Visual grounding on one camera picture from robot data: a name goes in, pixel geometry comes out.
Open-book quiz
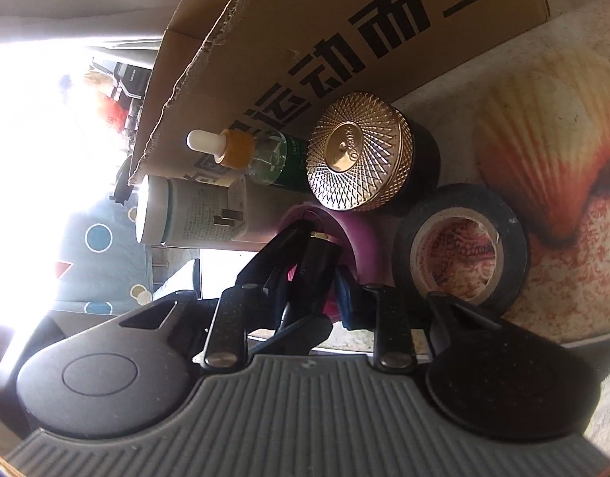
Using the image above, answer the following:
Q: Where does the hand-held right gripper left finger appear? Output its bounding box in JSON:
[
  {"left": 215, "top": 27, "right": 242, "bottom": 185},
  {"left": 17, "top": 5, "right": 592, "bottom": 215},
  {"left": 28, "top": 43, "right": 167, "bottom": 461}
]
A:
[{"left": 119, "top": 219, "right": 336, "bottom": 373}]

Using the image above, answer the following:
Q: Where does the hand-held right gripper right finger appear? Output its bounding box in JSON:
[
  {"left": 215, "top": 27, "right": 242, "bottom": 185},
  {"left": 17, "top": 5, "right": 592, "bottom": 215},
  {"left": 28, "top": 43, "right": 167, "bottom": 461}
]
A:
[{"left": 335, "top": 266, "right": 512, "bottom": 373}]

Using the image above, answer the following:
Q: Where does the black jar with gold lid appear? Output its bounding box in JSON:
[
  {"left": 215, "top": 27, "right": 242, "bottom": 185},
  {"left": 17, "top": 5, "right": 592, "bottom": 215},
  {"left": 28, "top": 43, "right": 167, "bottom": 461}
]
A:
[{"left": 305, "top": 90, "right": 441, "bottom": 213}]

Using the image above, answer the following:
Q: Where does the brown cardboard box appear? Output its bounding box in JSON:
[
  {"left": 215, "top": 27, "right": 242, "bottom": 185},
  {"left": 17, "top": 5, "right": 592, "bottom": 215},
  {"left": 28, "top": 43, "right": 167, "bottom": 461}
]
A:
[{"left": 128, "top": 0, "right": 552, "bottom": 187}]

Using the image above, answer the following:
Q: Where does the pink collapsible cup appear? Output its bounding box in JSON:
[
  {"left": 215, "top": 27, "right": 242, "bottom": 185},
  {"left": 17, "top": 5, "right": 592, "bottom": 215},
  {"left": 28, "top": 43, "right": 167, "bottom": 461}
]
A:
[{"left": 280, "top": 201, "right": 381, "bottom": 320}]

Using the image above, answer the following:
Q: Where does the white charger plug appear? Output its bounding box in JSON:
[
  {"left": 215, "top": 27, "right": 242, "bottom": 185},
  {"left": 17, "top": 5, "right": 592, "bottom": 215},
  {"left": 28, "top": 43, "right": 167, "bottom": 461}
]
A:
[{"left": 213, "top": 174, "right": 308, "bottom": 250}]

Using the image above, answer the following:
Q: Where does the white pill bottle green label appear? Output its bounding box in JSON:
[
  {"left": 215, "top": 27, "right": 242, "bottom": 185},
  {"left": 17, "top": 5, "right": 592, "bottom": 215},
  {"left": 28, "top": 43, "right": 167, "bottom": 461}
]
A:
[{"left": 135, "top": 175, "right": 246, "bottom": 248}]

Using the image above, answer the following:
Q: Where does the glass dropper bottle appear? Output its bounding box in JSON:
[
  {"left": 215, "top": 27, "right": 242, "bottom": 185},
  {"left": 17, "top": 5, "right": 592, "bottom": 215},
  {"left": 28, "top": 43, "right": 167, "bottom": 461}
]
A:
[{"left": 186, "top": 128, "right": 316, "bottom": 194}]

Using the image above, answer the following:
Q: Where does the black tape roll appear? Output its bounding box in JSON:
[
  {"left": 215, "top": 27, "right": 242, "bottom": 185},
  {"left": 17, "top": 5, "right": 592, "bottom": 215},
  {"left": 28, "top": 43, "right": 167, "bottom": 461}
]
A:
[{"left": 392, "top": 184, "right": 530, "bottom": 316}]

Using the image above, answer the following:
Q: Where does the blue dotted cloth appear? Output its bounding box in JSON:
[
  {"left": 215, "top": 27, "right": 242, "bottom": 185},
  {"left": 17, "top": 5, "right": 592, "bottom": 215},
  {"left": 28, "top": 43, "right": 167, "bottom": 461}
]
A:
[{"left": 56, "top": 199, "right": 154, "bottom": 315}]

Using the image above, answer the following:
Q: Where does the black saddle seat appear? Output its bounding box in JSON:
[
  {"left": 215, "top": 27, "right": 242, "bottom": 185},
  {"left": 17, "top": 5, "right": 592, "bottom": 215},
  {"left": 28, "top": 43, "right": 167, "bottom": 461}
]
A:
[{"left": 110, "top": 156, "right": 138, "bottom": 206}]

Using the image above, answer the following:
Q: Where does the beach print table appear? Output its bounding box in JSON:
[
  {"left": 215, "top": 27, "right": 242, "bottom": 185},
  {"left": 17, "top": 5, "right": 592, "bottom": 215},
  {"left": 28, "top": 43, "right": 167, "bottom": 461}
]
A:
[{"left": 315, "top": 0, "right": 610, "bottom": 353}]

